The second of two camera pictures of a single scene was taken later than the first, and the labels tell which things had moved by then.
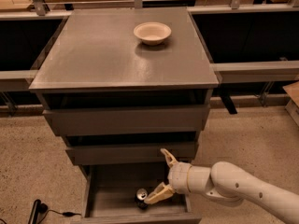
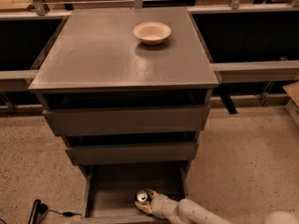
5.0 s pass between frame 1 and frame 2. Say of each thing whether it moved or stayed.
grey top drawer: stayed
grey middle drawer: stayed
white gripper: moved
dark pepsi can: stayed
